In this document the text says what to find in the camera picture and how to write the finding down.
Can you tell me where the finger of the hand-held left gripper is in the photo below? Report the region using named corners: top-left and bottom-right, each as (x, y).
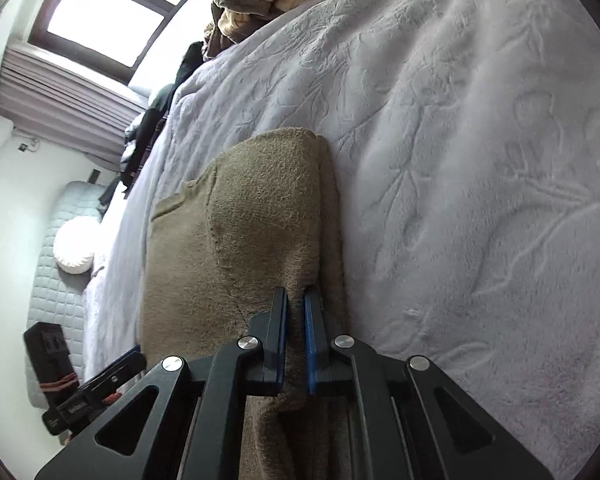
top-left (77, 346), bottom-right (148, 396)

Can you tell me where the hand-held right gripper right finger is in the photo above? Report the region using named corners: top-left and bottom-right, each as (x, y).
top-left (304, 286), bottom-right (556, 480)

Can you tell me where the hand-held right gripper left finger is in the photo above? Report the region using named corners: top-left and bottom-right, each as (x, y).
top-left (35, 287), bottom-right (289, 480)

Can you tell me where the brown towel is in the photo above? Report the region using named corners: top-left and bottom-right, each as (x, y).
top-left (140, 127), bottom-right (353, 480)

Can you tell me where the grey quilted mattress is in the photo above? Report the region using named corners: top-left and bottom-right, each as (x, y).
top-left (26, 180), bottom-right (113, 406)

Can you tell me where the round white pillow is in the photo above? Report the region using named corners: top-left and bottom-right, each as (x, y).
top-left (54, 220), bottom-right (97, 275)

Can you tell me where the black jacket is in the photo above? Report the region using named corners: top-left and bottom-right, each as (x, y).
top-left (100, 41), bottom-right (206, 206)

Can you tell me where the white embossed blanket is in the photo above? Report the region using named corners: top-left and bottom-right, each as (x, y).
top-left (82, 0), bottom-right (600, 480)

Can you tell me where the grey pleated curtain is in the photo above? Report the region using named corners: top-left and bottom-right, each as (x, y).
top-left (0, 42), bottom-right (146, 173)

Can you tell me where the brown crumpled garment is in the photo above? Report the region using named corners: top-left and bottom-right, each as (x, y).
top-left (202, 0), bottom-right (286, 58)

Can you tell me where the dark framed window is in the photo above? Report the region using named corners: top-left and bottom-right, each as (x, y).
top-left (30, 0), bottom-right (228, 86)

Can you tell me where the black bag with orange strap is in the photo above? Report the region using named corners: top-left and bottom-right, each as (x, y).
top-left (22, 324), bottom-right (78, 408)

